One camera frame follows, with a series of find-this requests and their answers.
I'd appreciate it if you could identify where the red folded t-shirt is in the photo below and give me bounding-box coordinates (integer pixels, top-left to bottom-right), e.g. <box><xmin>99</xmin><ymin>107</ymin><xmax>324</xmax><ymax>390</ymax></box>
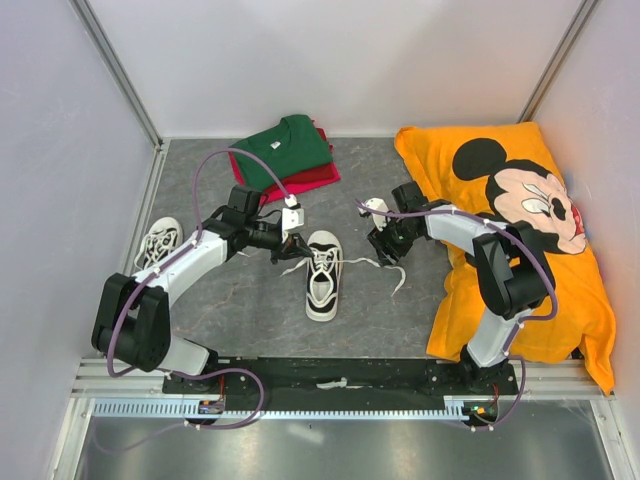
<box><xmin>263</xmin><ymin>127</ymin><xmax>341</xmax><ymax>204</ymax></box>

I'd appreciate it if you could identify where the green folded t-shirt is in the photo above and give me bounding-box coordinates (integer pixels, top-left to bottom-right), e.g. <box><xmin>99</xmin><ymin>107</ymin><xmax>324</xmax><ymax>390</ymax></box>
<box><xmin>231</xmin><ymin>114</ymin><xmax>332</xmax><ymax>181</ymax></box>

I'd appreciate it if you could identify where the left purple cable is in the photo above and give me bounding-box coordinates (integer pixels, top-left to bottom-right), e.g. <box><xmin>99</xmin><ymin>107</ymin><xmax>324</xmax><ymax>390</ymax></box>
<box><xmin>88</xmin><ymin>148</ymin><xmax>301</xmax><ymax>454</ymax></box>

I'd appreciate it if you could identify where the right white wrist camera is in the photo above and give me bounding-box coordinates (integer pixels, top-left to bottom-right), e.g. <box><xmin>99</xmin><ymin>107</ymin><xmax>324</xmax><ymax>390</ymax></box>
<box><xmin>358</xmin><ymin>197</ymin><xmax>389</xmax><ymax>217</ymax></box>

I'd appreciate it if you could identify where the orange Mickey Mouse pillow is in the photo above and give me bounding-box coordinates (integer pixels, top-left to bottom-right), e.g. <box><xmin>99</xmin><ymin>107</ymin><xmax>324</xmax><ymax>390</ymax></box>
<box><xmin>393</xmin><ymin>121</ymin><xmax>618</xmax><ymax>397</ymax></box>

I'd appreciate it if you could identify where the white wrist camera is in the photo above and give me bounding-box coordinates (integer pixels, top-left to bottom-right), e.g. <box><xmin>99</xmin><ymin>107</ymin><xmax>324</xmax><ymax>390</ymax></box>
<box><xmin>358</xmin><ymin>197</ymin><xmax>389</xmax><ymax>217</ymax></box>
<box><xmin>281</xmin><ymin>194</ymin><xmax>305</xmax><ymax>234</ymax></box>

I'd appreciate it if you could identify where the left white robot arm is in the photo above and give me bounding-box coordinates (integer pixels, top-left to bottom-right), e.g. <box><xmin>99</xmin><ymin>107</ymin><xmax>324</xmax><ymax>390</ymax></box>
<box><xmin>91</xmin><ymin>186</ymin><xmax>312</xmax><ymax>393</ymax></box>

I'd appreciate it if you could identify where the left aluminium frame post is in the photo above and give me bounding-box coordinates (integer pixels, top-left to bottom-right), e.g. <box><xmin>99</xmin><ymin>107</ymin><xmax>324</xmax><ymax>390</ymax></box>
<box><xmin>69</xmin><ymin>0</ymin><xmax>165</xmax><ymax>151</ymax></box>

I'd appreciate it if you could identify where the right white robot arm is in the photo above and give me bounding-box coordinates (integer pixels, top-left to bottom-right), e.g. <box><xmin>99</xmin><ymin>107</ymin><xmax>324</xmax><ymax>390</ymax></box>
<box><xmin>357</xmin><ymin>182</ymin><xmax>558</xmax><ymax>394</ymax></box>

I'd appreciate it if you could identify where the right aluminium frame post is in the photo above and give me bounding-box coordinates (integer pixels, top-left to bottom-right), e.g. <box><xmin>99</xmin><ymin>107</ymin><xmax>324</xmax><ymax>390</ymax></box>
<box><xmin>517</xmin><ymin>0</ymin><xmax>601</xmax><ymax>123</ymax></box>

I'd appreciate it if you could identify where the grey slotted cable duct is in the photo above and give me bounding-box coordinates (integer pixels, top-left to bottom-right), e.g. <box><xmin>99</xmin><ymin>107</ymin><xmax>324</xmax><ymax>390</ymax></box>
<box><xmin>93</xmin><ymin>397</ymin><xmax>497</xmax><ymax>421</ymax></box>

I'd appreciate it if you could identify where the front aluminium rail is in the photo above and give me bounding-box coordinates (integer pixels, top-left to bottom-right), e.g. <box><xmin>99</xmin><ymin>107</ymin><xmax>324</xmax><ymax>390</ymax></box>
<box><xmin>72</xmin><ymin>359</ymin><xmax>613</xmax><ymax>401</ymax></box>

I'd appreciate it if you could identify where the black white sneaker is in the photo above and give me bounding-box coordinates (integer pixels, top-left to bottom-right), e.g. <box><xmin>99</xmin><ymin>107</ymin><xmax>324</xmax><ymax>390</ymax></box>
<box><xmin>281</xmin><ymin>230</ymin><xmax>406</xmax><ymax>323</ymax></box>
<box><xmin>134</xmin><ymin>216</ymin><xmax>183</xmax><ymax>270</ymax></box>

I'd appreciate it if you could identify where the purple cable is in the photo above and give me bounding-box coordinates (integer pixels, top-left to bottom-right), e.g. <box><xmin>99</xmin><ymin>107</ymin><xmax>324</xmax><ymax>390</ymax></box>
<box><xmin>88</xmin><ymin>148</ymin><xmax>301</xmax><ymax>454</ymax></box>
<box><xmin>353</xmin><ymin>197</ymin><xmax>559</xmax><ymax>434</ymax></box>

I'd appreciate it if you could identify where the aluminium frame post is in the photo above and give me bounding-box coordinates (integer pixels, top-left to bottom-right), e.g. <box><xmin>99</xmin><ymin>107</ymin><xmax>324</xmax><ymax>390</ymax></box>
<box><xmin>517</xmin><ymin>0</ymin><xmax>601</xmax><ymax>123</ymax></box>
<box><xmin>69</xmin><ymin>0</ymin><xmax>165</xmax><ymax>151</ymax></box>

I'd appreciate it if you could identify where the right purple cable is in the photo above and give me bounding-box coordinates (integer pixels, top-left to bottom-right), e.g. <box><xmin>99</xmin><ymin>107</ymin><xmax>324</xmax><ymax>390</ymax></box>
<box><xmin>353</xmin><ymin>197</ymin><xmax>559</xmax><ymax>434</ymax></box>

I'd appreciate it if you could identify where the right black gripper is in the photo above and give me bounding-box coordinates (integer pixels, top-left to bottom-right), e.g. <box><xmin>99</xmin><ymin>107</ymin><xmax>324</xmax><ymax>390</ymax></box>
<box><xmin>366</xmin><ymin>214</ymin><xmax>419</xmax><ymax>268</ymax></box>

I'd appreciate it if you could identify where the pink folded t-shirt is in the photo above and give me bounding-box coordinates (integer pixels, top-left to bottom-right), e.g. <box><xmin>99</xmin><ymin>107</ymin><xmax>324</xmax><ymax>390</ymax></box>
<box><xmin>229</xmin><ymin>146</ymin><xmax>340</xmax><ymax>203</ymax></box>

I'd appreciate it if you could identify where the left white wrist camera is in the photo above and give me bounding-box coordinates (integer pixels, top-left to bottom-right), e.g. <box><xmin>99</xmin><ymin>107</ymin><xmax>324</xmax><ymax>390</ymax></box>
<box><xmin>281</xmin><ymin>194</ymin><xmax>305</xmax><ymax>234</ymax></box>

